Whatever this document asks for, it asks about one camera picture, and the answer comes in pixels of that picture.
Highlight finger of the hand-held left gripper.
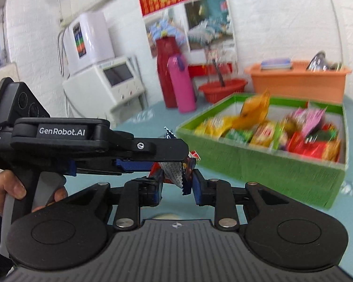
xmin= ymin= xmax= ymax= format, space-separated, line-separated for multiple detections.
xmin=63 ymin=158 xmax=155 ymax=177
xmin=106 ymin=129 xmax=190 ymax=163

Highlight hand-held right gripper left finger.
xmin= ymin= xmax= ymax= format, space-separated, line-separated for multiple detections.
xmin=63 ymin=178 xmax=165 ymax=231

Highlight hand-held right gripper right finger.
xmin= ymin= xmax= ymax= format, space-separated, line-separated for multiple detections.
xmin=192 ymin=170 xmax=290 ymax=231

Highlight small red clear snack packet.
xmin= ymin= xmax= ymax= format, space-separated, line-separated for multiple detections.
xmin=149 ymin=126 xmax=201 ymax=196

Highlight green snack packet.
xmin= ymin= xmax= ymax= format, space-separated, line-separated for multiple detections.
xmin=226 ymin=129 xmax=254 ymax=143

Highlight green cardboard box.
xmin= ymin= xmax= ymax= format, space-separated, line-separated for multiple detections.
xmin=176 ymin=92 xmax=349 ymax=210

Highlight orange fried chicken print packet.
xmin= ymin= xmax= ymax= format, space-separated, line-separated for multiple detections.
xmin=250 ymin=122 xmax=286 ymax=147

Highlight orange snack packet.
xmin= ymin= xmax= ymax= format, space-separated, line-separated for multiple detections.
xmin=232 ymin=90 xmax=271 ymax=130

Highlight pink snack packet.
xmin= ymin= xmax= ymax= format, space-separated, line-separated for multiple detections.
xmin=294 ymin=107 xmax=327 ymax=136

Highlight person's left hand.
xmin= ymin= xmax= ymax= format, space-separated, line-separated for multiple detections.
xmin=0 ymin=171 xmax=69 ymax=213

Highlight teal printed tablecloth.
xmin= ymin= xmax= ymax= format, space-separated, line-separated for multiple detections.
xmin=63 ymin=94 xmax=353 ymax=271

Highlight white appliance with screen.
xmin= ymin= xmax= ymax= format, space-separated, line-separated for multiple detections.
xmin=62 ymin=54 xmax=149 ymax=127

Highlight pink bottle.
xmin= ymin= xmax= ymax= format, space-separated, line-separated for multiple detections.
xmin=167 ymin=54 xmax=197 ymax=113

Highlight red thermos flask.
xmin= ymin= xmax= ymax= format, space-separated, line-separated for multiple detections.
xmin=155 ymin=37 xmax=184 ymax=109

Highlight red plastic basin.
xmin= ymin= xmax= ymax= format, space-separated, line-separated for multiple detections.
xmin=198 ymin=78 xmax=248 ymax=104

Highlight red paper strip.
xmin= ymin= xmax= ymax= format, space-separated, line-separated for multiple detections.
xmin=188 ymin=62 xmax=233 ymax=79

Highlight white water purifier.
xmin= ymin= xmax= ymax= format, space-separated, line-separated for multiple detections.
xmin=57 ymin=12 xmax=116 ymax=78

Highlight dark stirring stick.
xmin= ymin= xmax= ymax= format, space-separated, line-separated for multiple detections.
xmin=212 ymin=59 xmax=226 ymax=88

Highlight orange plastic basket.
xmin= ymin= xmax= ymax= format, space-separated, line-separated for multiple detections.
xmin=244 ymin=60 xmax=353 ymax=104

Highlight blue plate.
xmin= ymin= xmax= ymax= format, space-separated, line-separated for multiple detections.
xmin=260 ymin=58 xmax=293 ymax=71

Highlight metal bowl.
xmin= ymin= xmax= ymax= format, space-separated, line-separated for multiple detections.
xmin=305 ymin=51 xmax=343 ymax=72

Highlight wall poster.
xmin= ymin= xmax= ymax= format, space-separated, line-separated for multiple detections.
xmin=144 ymin=0 xmax=237 ymax=61

